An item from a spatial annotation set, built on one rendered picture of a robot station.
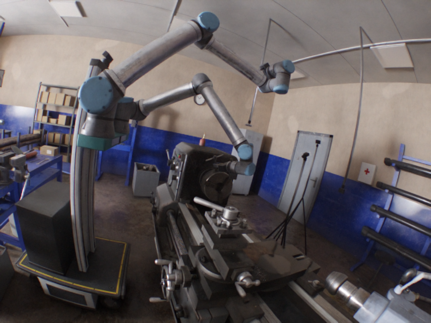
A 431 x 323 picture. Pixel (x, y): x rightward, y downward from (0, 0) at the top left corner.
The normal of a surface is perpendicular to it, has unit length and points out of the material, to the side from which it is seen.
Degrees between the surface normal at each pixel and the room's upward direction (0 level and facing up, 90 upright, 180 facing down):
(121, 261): 0
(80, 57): 90
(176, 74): 90
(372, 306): 50
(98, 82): 94
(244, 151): 93
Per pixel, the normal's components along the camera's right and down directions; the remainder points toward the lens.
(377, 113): -0.90, -0.15
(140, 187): 0.46, 0.22
